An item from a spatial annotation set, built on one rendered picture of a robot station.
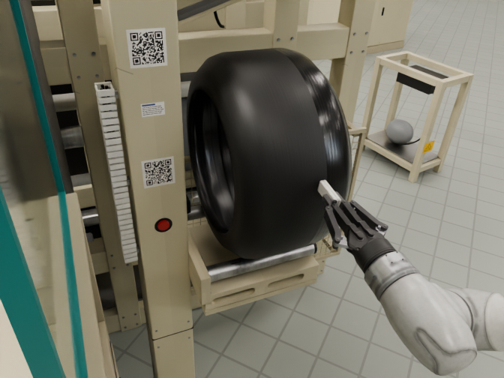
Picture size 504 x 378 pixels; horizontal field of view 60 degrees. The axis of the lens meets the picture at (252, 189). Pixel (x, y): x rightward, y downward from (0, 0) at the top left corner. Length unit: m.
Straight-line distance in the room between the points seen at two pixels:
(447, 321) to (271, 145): 0.47
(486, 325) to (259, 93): 0.63
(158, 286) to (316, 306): 1.26
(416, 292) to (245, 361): 1.44
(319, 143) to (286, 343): 1.39
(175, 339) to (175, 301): 0.17
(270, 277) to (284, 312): 1.06
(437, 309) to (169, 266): 0.73
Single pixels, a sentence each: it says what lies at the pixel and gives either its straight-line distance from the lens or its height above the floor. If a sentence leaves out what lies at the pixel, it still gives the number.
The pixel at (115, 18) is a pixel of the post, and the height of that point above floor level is 1.57.
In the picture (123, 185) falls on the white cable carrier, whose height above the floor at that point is 1.19.
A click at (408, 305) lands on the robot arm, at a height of 1.22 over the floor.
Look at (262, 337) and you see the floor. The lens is 2.22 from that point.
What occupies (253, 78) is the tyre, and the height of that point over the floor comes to 1.43.
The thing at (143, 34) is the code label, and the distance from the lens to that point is 0.91.
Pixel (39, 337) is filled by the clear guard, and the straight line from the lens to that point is 0.35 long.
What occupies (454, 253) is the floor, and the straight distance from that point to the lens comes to 2.96.
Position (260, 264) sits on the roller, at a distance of 1.24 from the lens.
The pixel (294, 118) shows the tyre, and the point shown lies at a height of 1.37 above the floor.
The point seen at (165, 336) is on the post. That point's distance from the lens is 1.45.
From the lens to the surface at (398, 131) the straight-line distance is 3.62.
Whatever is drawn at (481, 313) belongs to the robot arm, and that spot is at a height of 1.18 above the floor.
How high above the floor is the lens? 1.77
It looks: 34 degrees down
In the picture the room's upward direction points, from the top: 3 degrees clockwise
